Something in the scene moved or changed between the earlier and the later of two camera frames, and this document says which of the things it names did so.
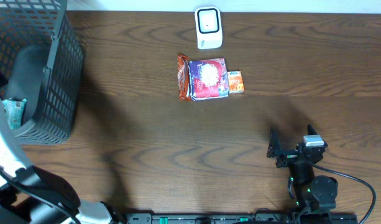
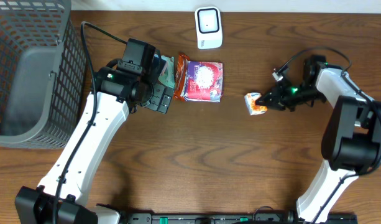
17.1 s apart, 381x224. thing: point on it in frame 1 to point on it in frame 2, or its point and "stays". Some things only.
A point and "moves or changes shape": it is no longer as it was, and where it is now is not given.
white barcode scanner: [209, 27] stays
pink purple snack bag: [208, 78] moves or changes shape
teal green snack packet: [14, 109] to [168, 76]
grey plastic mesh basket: [36, 44] stays
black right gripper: [287, 157] to [276, 95]
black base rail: [242, 218] stays
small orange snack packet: [236, 84] to [250, 99]
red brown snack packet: [184, 77] moves or changes shape
